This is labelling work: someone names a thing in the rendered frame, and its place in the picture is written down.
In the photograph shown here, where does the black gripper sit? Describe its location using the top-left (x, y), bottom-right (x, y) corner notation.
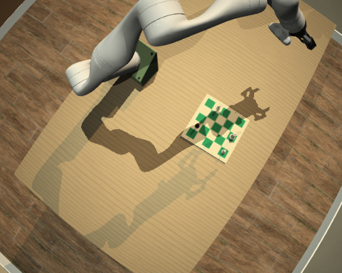
top-left (290, 21), bottom-right (316, 50)

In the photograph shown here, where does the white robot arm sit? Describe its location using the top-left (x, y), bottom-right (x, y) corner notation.
top-left (66, 0), bottom-right (305, 96)

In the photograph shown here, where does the green and cream chessboard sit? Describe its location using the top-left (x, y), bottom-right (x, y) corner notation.
top-left (181, 94), bottom-right (250, 163)

